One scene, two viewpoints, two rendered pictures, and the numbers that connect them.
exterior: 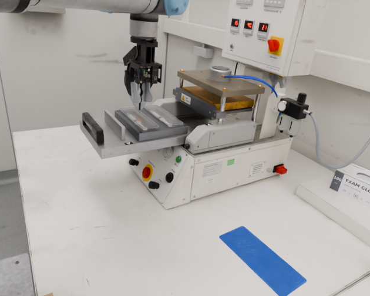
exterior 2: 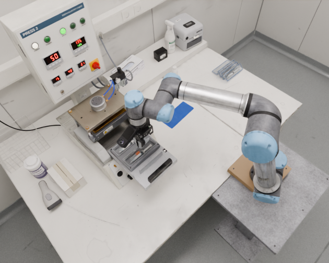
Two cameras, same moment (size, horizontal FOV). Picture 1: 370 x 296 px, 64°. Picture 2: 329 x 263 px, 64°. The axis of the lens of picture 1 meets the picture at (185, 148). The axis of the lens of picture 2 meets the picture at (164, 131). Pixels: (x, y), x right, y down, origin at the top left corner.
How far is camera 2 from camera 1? 1.43 m
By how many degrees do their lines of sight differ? 73
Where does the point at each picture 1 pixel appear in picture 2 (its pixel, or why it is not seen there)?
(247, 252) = (177, 118)
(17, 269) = (221, 192)
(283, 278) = (185, 107)
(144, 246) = (189, 153)
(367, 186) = (133, 70)
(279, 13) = (86, 50)
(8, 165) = not seen: outside the picture
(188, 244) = (180, 138)
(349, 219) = (148, 83)
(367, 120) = not seen: hidden behind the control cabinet
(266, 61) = (93, 75)
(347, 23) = not seen: hidden behind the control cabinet
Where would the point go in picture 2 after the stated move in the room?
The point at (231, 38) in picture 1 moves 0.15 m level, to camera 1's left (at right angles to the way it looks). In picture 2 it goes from (57, 89) to (55, 112)
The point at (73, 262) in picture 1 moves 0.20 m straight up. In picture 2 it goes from (209, 175) to (213, 157)
